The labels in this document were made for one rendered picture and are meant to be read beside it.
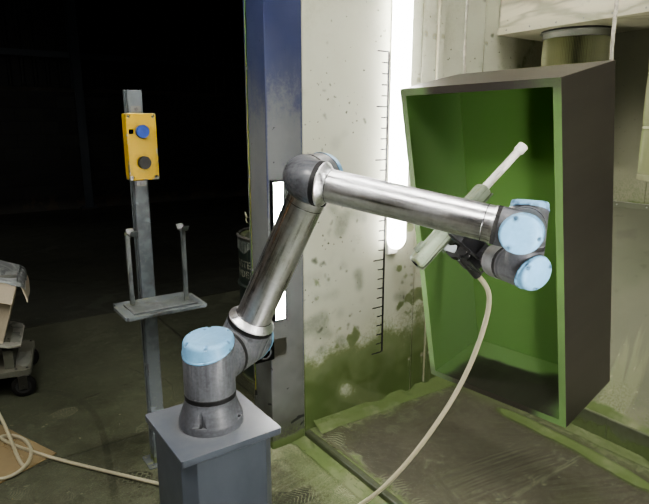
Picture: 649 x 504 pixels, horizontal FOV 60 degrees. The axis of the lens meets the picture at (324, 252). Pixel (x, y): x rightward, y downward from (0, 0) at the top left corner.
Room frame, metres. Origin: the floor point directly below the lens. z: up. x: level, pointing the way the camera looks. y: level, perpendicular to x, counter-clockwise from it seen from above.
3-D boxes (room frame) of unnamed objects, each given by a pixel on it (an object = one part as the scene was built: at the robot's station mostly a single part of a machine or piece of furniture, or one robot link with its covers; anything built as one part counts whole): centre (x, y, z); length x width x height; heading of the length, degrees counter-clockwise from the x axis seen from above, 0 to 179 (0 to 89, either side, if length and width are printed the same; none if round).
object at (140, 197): (2.30, 0.76, 0.82); 0.06 x 0.06 x 1.64; 35
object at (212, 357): (1.53, 0.33, 0.83); 0.17 x 0.15 x 0.18; 156
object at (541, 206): (1.34, -0.49, 1.27); 0.12 x 0.09 x 0.12; 156
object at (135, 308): (2.17, 0.66, 0.95); 0.26 x 0.15 x 0.32; 125
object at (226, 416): (1.52, 0.34, 0.69); 0.19 x 0.19 x 0.10
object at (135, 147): (2.26, 0.73, 1.42); 0.12 x 0.06 x 0.26; 125
